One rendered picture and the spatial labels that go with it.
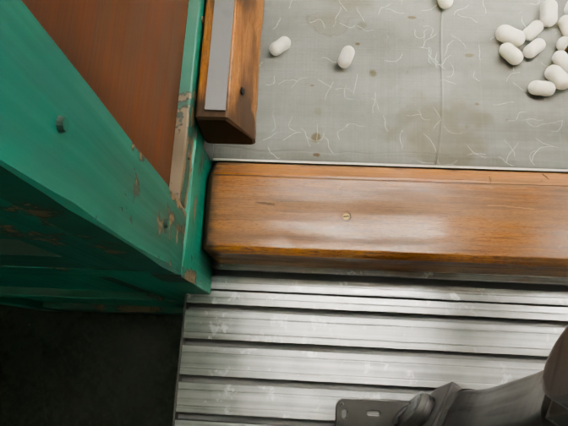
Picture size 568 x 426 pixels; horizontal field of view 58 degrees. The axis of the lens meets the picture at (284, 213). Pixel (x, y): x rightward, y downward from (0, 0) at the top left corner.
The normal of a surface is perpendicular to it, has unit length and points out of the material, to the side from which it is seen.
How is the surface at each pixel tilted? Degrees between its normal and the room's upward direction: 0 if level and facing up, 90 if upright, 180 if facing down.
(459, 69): 0
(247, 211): 0
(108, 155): 90
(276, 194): 0
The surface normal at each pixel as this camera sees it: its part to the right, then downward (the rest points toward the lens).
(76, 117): 1.00, 0.04
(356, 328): -0.03, -0.25
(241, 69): 0.91, -0.08
